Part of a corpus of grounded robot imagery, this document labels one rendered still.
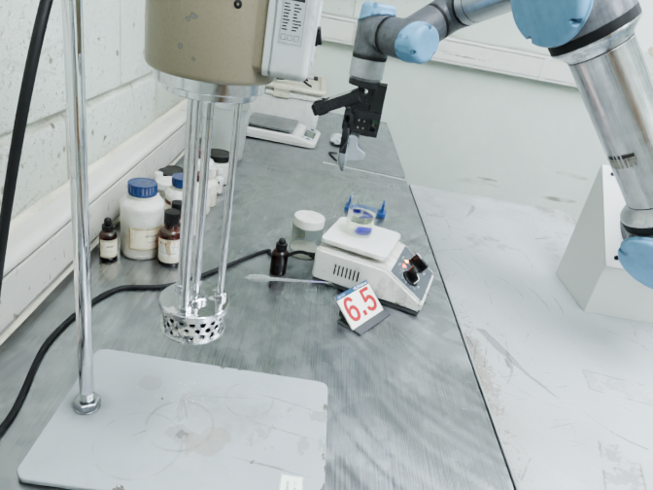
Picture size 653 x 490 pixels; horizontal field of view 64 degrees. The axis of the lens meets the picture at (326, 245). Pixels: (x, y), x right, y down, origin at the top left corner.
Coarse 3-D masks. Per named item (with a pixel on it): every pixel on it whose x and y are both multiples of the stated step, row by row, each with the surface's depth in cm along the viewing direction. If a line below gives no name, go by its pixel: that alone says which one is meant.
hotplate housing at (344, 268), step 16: (320, 256) 90; (336, 256) 89; (352, 256) 89; (320, 272) 91; (336, 272) 90; (352, 272) 89; (368, 272) 88; (384, 272) 87; (336, 288) 92; (384, 288) 88; (400, 288) 87; (400, 304) 88; (416, 304) 87
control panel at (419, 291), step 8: (400, 256) 94; (408, 256) 96; (400, 264) 91; (408, 264) 93; (400, 272) 89; (424, 272) 95; (400, 280) 88; (424, 280) 93; (408, 288) 88; (416, 288) 89; (424, 288) 91; (416, 296) 88
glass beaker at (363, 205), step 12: (360, 192) 93; (372, 192) 93; (360, 204) 89; (372, 204) 89; (348, 216) 92; (360, 216) 90; (372, 216) 90; (348, 228) 92; (360, 228) 91; (372, 228) 92
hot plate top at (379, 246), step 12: (336, 228) 94; (384, 228) 97; (324, 240) 90; (336, 240) 89; (348, 240) 90; (360, 240) 91; (372, 240) 92; (384, 240) 93; (396, 240) 94; (360, 252) 88; (372, 252) 88; (384, 252) 88
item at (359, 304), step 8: (368, 288) 88; (352, 296) 84; (360, 296) 86; (368, 296) 87; (344, 304) 82; (352, 304) 84; (360, 304) 85; (368, 304) 86; (376, 304) 87; (352, 312) 83; (360, 312) 84; (368, 312) 85; (352, 320) 82; (360, 320) 83
